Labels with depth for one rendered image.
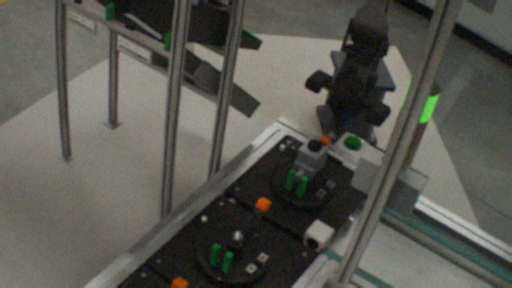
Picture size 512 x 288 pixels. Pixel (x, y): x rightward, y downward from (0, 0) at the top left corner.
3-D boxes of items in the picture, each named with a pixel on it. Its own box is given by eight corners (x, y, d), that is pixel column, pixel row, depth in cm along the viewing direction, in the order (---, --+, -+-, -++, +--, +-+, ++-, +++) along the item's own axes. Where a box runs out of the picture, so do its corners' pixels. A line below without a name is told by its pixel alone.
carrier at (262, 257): (218, 200, 127) (225, 156, 119) (316, 259, 119) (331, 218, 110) (143, 268, 111) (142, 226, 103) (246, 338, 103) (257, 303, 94)
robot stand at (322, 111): (363, 111, 172) (381, 54, 159) (376, 146, 162) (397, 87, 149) (315, 108, 170) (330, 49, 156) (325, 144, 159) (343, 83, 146)
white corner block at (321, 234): (312, 230, 124) (316, 218, 122) (330, 241, 123) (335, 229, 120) (300, 244, 121) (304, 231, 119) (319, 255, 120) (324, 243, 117)
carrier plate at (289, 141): (284, 140, 144) (285, 133, 143) (371, 190, 136) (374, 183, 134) (222, 196, 128) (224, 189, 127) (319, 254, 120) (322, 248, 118)
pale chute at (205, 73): (211, 90, 148) (222, 75, 148) (250, 119, 142) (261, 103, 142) (151, 49, 123) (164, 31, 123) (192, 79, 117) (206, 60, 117)
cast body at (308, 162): (307, 156, 130) (313, 131, 125) (324, 165, 128) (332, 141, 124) (286, 176, 124) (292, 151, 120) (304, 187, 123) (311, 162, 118)
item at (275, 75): (394, 53, 206) (396, 46, 204) (484, 257, 140) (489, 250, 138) (192, 38, 193) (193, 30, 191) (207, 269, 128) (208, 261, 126)
